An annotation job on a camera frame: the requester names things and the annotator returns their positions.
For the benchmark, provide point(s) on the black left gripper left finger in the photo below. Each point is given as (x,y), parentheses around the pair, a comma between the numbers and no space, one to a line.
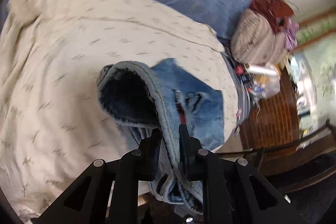
(148,153)

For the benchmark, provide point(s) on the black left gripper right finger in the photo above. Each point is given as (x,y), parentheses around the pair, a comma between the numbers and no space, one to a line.
(197,162)

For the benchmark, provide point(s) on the blue denim jeans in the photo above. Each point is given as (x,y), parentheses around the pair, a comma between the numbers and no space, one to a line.
(141,98)

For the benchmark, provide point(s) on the grey patterned bedspread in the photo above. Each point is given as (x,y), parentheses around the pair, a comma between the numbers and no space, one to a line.
(240,80)

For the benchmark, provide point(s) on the clear plastic bag of items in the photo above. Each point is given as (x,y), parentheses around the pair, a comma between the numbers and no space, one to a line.
(261,81)

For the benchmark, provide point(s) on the cream leaf-print bedsheet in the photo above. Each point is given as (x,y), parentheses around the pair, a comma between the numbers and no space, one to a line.
(52,53)

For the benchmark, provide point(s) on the dark red cloth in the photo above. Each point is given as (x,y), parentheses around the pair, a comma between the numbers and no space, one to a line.
(276,12)

